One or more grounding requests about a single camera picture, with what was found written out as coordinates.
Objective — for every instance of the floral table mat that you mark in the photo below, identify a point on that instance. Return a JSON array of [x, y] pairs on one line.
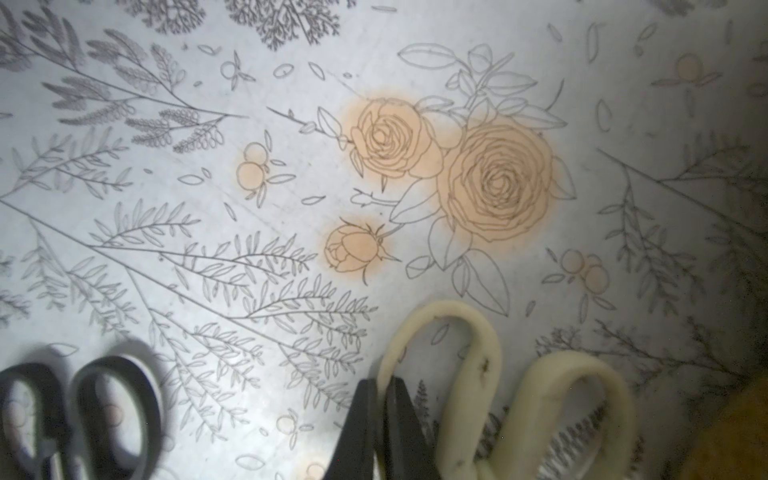
[[252, 195]]

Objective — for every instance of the brown teddy bear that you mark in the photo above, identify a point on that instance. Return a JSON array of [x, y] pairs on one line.
[[735, 445]]

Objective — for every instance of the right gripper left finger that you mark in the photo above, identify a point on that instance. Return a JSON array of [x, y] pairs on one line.
[[353, 457]]

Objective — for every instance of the cream kitchen scissors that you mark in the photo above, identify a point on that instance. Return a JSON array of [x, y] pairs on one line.
[[531, 421]]

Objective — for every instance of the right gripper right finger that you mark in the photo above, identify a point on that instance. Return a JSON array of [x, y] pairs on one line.
[[406, 453]]

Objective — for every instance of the small black scissors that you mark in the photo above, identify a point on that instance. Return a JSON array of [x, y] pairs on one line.
[[69, 422]]

